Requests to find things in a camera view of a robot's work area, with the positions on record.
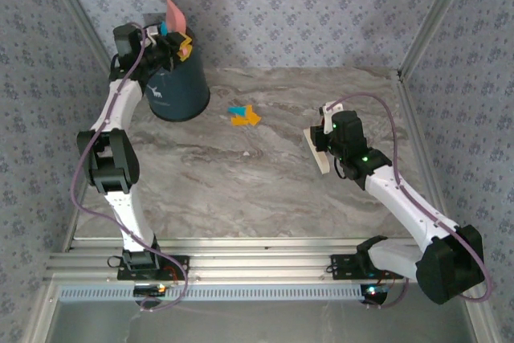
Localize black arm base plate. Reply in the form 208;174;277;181
116;254;190;282
329;253;404;281

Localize aluminium extrusion rail bed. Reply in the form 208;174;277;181
43;237;482;284

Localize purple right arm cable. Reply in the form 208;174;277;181
327;92;494;311

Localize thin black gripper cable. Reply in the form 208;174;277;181
333;157;349;180

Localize grey slotted cable duct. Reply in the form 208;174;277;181
59;283;365;303

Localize small controller board with LEDs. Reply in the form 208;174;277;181
360;283;391;307
133;283;168;297

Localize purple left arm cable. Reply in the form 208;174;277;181
70;21;190;312

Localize aluminium frame post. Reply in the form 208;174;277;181
39;0;120;81
398;0;479;81

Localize grey sheet metal panel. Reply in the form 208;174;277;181
42;298;483;343

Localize pink plastic dustpan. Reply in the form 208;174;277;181
163;0;190;58

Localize cream hand brush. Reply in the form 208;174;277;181
303;127;331;175

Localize dark blue deer trash bin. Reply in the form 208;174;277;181
146;27;211;122

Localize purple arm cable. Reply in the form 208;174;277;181
70;21;190;312
327;92;494;311

